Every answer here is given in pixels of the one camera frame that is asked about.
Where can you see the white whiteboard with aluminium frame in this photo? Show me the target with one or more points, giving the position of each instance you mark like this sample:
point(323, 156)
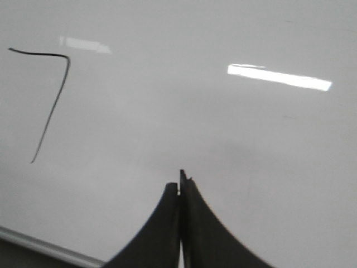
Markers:
point(104, 102)

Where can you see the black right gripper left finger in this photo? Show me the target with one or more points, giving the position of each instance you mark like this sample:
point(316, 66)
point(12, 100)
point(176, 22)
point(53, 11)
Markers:
point(157, 244)

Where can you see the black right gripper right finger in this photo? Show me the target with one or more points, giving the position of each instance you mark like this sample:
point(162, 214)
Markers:
point(205, 240)

